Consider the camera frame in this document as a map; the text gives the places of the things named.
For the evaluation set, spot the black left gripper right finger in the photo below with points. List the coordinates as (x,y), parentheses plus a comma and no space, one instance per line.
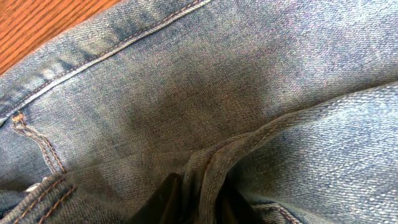
(232,208)

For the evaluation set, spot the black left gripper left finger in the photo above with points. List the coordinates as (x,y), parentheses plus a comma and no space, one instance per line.
(163,206)

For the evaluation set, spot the medium blue denim jeans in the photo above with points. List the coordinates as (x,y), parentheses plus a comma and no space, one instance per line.
(294,102)

